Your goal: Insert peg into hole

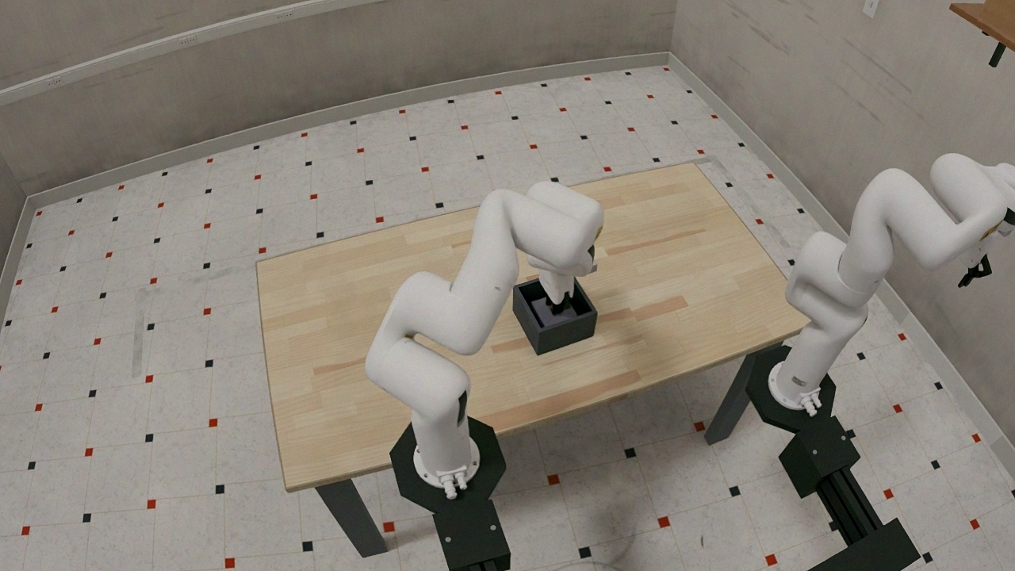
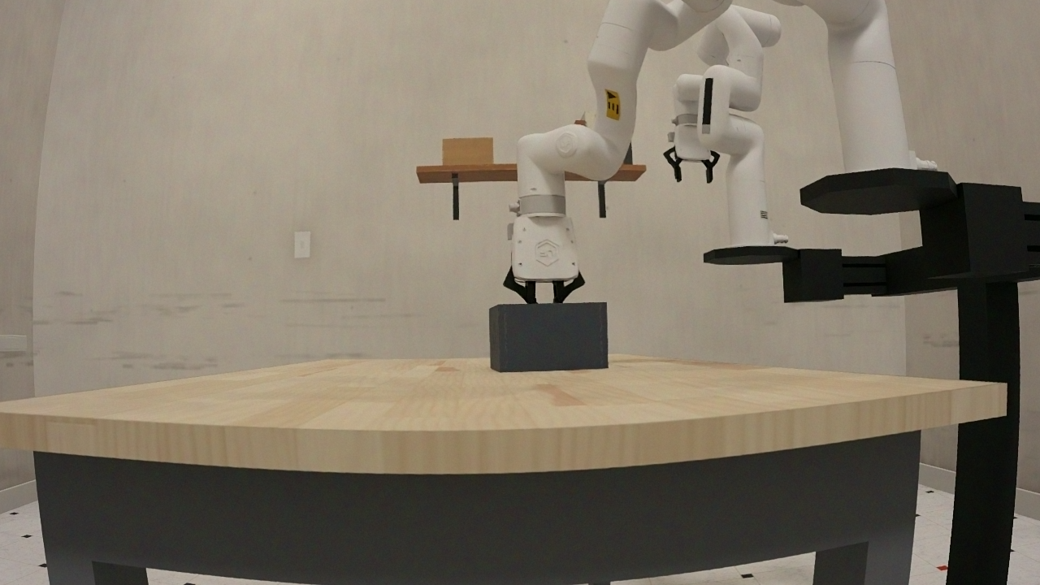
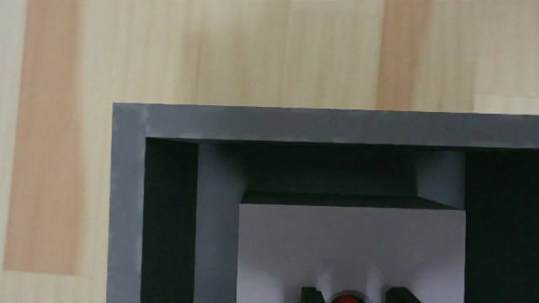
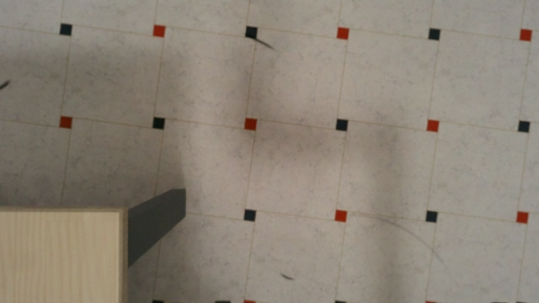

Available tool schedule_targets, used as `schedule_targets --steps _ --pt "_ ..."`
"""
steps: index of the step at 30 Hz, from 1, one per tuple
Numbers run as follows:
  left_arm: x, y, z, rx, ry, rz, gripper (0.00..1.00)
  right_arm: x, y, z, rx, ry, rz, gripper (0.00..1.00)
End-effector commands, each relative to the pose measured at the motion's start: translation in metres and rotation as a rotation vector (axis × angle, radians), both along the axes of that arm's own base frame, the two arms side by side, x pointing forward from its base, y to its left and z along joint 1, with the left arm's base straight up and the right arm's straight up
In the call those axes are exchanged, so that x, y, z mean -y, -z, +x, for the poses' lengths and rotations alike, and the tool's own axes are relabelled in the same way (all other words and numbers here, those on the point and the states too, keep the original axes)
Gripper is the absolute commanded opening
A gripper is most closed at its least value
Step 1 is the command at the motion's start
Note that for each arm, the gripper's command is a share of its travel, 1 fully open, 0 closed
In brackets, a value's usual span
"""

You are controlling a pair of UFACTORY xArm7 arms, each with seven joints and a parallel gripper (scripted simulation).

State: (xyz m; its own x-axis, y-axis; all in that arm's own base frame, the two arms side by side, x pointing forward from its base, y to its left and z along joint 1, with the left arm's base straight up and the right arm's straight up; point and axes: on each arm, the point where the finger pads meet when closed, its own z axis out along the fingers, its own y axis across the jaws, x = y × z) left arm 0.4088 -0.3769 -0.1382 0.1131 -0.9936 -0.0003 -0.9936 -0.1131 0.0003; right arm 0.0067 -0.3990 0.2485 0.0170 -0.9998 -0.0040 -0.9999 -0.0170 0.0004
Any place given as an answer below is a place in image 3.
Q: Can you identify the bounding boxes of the dark grey open box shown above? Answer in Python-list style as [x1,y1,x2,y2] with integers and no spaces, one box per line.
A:
[106,102,539,303]

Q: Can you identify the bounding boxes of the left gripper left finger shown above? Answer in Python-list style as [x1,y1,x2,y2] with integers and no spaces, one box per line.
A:
[302,287,325,303]

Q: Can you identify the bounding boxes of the red peg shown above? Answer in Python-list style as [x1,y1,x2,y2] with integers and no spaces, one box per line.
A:
[331,295,360,303]

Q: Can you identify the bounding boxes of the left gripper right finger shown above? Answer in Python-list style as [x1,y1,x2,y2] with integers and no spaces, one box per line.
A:
[386,287,422,303]

